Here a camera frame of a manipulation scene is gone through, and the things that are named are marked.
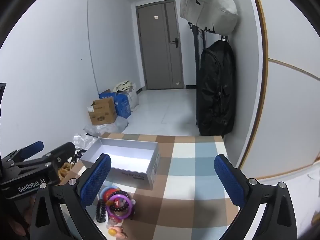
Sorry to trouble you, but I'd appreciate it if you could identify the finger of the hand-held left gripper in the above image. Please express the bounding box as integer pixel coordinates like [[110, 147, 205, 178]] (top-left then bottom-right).
[[14, 142, 76, 172], [0, 141, 44, 167]]

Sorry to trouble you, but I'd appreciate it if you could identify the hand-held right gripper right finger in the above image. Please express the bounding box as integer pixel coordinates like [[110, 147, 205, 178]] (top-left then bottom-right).
[[214, 154, 298, 240]]

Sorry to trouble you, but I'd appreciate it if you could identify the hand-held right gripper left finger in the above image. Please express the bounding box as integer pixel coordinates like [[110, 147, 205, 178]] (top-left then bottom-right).
[[30, 153, 112, 240]]

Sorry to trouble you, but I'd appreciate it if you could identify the purple ring bracelet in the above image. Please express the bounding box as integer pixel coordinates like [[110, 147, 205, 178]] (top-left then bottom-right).
[[105, 195, 133, 218]]

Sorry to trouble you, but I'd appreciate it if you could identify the black bead bracelet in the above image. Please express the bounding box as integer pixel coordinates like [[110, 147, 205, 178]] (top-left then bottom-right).
[[107, 190, 131, 212]]

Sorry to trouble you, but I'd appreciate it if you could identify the black spiral hair tie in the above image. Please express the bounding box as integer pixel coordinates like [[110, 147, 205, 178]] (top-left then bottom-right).
[[96, 199, 107, 223]]

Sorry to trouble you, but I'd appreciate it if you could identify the grey cardboard box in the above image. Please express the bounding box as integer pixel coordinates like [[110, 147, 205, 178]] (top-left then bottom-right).
[[81, 137, 161, 190]]

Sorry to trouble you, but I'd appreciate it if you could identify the pink pig keychain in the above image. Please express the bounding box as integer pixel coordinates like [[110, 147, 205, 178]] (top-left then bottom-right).
[[107, 226, 128, 239]]

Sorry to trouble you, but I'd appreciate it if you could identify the person's left hand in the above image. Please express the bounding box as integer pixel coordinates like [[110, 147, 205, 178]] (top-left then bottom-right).
[[0, 197, 34, 238]]

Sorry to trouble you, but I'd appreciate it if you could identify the silver plastic bag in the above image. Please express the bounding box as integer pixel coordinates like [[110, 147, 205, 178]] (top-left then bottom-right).
[[73, 133, 100, 153]]

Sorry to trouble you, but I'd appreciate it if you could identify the checked tablecloth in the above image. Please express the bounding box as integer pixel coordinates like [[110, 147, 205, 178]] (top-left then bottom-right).
[[59, 132, 244, 240]]

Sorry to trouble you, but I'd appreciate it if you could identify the grey plastic mailer bag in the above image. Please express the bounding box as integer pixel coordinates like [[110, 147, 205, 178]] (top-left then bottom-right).
[[84, 117, 128, 136]]

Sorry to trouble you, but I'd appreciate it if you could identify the brown cardboard box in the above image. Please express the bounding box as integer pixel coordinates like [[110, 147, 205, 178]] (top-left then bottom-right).
[[87, 98, 118, 126]]

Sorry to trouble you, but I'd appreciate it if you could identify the blue cardboard box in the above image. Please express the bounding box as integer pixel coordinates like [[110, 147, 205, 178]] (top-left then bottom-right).
[[99, 91, 132, 119]]

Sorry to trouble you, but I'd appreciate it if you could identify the white plastic bag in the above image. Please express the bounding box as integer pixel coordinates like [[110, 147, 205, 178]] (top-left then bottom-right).
[[127, 84, 140, 112]]

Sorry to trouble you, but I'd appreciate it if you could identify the black backpack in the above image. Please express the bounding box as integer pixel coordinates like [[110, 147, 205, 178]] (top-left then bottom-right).
[[196, 39, 236, 136]]

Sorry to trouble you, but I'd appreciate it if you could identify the cream cloth bag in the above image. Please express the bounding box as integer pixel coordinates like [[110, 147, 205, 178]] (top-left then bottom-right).
[[112, 80, 133, 93]]

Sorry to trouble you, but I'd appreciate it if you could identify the grey door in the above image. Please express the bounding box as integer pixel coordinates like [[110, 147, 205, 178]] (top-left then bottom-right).
[[136, 0, 185, 90]]

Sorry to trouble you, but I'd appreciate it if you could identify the black metal rack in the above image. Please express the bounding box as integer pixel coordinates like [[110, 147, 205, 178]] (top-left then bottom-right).
[[185, 0, 208, 125]]

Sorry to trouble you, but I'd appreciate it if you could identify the beige canvas tote bag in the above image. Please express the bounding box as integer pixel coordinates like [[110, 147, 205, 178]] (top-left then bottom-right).
[[179, 0, 238, 35]]

